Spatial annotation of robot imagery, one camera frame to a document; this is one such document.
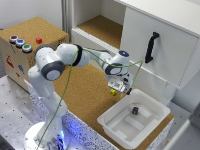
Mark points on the wooden drawer box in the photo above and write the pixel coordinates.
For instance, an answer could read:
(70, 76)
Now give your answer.
(26, 46)

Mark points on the purple block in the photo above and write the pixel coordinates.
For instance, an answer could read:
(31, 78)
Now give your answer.
(135, 110)

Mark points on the white plastic box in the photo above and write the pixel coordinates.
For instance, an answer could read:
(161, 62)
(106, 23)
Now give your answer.
(133, 118)

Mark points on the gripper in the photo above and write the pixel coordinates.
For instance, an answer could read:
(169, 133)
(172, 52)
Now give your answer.
(118, 83)

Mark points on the pink block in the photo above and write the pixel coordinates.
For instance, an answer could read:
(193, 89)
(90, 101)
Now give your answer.
(39, 40)

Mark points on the yellow block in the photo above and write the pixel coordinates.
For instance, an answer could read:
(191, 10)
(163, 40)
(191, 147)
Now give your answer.
(113, 92)

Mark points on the green button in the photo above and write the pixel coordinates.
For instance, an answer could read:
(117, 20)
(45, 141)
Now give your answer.
(26, 47)

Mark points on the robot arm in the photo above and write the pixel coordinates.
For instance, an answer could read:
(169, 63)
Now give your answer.
(46, 83)

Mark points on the white cabinet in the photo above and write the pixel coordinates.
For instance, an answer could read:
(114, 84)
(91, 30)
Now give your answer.
(160, 20)

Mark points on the red button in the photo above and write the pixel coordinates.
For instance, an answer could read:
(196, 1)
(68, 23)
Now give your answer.
(13, 38)

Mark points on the white sliding door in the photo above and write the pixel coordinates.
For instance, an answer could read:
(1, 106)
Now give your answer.
(156, 50)

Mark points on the blue button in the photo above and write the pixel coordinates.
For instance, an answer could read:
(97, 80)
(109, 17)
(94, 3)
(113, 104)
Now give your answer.
(20, 42)

